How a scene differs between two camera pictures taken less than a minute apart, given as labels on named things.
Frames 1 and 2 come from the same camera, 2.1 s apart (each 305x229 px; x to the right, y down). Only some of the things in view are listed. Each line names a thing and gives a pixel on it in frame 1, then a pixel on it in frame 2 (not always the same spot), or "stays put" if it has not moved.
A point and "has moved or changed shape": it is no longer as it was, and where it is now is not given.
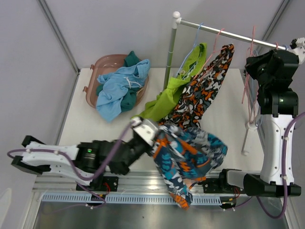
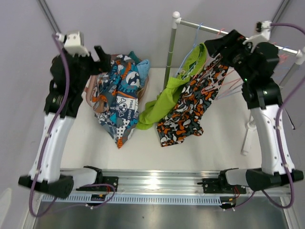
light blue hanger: x=252 y=94 has moved or changed shape
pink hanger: x=214 y=52 stays put
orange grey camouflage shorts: x=198 y=92 stays put
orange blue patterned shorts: x=186 y=158 → x=115 y=99
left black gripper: x=149 y=149 → x=99 y=67
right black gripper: x=257 y=60 → x=234 y=42
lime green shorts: x=161 y=104 stays put
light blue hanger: x=201 y=25 stays put
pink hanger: x=250 y=55 has moved or changed shape
